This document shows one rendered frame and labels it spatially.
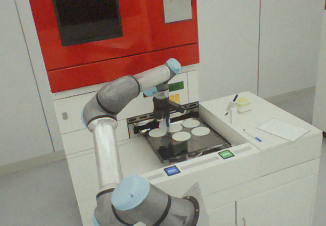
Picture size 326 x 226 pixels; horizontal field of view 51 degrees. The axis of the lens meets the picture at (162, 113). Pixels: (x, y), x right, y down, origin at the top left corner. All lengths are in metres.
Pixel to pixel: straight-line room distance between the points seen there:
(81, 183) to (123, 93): 0.91
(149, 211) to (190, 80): 1.10
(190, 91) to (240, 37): 1.97
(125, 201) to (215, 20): 2.90
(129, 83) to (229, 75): 2.72
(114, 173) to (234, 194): 0.65
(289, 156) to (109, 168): 0.88
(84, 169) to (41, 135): 1.56
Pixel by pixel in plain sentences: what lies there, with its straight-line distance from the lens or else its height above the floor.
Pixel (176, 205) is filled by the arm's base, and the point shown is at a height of 1.08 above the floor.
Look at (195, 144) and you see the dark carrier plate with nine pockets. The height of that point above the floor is 0.90.
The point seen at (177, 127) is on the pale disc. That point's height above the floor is 0.90.
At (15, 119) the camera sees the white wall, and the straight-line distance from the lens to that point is 3.46.
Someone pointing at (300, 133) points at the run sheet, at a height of 0.97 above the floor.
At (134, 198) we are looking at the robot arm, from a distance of 1.03.
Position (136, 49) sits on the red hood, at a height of 1.37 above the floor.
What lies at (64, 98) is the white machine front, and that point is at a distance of 1.83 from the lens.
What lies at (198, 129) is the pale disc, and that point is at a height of 0.90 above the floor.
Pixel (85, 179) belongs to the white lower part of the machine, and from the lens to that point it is 2.06.
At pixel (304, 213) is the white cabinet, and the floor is 0.50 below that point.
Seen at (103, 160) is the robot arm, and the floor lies 1.15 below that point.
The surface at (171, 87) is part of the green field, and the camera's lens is 1.95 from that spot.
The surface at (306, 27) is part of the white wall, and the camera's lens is 4.45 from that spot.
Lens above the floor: 1.79
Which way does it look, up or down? 25 degrees down
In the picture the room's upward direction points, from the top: 6 degrees counter-clockwise
